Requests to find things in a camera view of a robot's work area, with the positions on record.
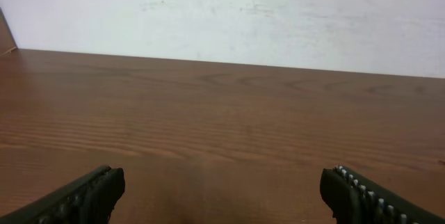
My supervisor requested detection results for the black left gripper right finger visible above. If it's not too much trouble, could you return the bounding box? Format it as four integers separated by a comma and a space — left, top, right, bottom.
320, 166, 444, 224

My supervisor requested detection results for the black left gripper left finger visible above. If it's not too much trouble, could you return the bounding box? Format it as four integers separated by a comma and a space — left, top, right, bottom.
1, 166, 125, 224

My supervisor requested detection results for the brown cardboard left panel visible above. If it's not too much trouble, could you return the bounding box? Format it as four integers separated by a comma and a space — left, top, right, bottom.
0, 10, 17, 56

